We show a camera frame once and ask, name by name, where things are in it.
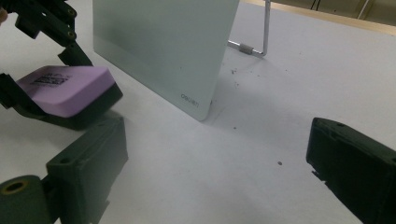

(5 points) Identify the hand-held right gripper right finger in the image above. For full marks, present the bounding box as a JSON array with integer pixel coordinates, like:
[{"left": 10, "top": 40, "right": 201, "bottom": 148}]
[{"left": 305, "top": 117, "right": 396, "bottom": 224}]

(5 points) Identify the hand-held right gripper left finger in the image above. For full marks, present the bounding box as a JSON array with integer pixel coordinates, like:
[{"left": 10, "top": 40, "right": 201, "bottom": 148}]
[{"left": 45, "top": 116, "right": 130, "bottom": 224}]

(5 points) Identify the metal wire board stand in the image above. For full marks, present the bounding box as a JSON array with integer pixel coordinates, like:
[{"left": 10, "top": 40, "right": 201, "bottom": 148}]
[{"left": 226, "top": 0, "right": 272, "bottom": 59}]

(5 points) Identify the purple board eraser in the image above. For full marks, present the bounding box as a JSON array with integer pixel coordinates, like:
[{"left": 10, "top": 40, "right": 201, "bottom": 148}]
[{"left": 16, "top": 64, "right": 124, "bottom": 126}]

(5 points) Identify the wooden table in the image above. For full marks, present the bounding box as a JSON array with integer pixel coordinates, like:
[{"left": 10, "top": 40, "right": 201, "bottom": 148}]
[{"left": 241, "top": 0, "right": 396, "bottom": 37}]

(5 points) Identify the pale green glass writing board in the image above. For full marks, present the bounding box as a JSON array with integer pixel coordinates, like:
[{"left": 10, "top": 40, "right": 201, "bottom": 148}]
[{"left": 92, "top": 0, "right": 241, "bottom": 122}]

